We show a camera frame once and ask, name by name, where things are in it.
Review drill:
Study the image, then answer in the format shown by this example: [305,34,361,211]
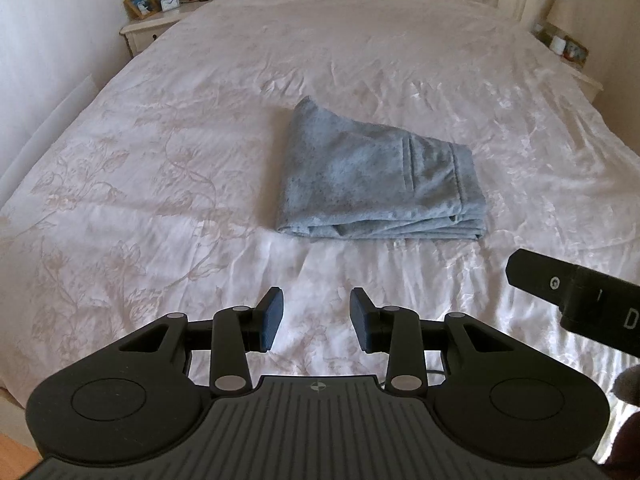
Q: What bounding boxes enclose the white nightstand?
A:
[532,24,603,103]
[119,1,207,58]

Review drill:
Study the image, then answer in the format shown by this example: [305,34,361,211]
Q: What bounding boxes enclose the grey pants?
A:
[276,98,487,240]

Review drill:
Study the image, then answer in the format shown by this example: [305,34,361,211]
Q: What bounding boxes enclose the right white nightstand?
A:
[532,24,603,103]

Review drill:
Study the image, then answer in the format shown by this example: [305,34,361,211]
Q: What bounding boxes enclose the framed photo on nightstand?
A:
[124,0,160,20]

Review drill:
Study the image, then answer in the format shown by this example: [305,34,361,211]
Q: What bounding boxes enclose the right white table lamp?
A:
[544,0,576,38]

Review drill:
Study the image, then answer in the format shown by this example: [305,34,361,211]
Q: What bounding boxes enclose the small white alarm clock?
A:
[157,0,181,12]

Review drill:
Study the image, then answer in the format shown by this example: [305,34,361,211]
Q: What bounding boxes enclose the white floral bedspread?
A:
[1,0,639,402]

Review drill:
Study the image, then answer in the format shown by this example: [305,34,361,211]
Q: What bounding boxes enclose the left white nightstand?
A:
[119,1,207,58]

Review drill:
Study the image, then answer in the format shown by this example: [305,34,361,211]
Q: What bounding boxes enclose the small picture on right nightstand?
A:
[563,38,589,67]

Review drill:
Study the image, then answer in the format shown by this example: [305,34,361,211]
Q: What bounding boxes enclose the white jar on nightstand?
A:
[549,36,566,55]

